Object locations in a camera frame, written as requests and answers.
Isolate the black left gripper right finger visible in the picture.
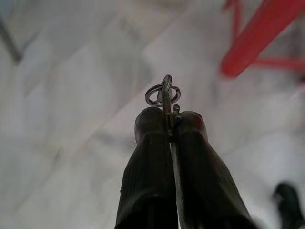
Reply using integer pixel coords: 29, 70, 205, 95
172, 110, 254, 229

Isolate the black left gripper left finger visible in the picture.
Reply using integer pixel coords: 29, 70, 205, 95
115, 106, 179, 229

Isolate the red plastic stool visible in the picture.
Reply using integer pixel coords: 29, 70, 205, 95
220, 0, 305, 78

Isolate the bunch of keys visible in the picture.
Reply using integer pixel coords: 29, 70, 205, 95
144, 74, 183, 144

